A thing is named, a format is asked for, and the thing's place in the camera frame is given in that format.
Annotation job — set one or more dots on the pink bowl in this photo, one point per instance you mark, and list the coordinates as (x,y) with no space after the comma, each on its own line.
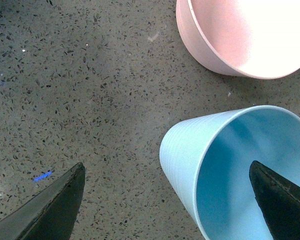
(246,38)

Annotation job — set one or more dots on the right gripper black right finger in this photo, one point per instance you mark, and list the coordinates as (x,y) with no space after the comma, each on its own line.
(279,200)

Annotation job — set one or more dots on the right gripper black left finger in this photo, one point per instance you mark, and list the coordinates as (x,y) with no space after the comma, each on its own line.
(51,214)

